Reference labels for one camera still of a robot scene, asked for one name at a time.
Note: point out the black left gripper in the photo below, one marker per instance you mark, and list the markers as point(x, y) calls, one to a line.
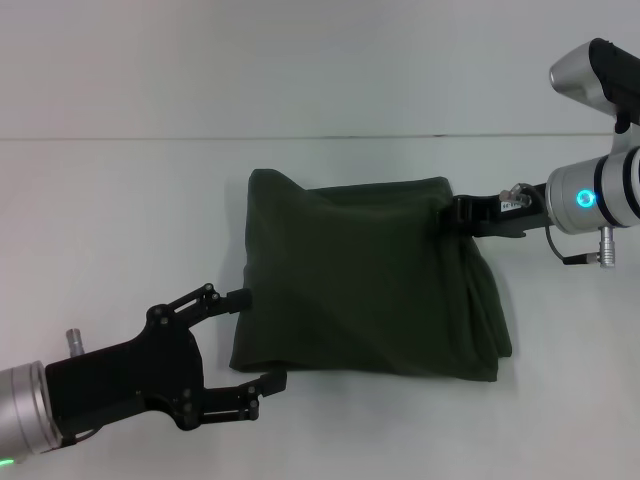
point(135, 375)

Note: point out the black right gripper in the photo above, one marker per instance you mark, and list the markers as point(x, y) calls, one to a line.
point(515, 220)

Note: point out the dark green t-shirt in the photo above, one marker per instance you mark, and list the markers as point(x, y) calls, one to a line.
point(365, 280)

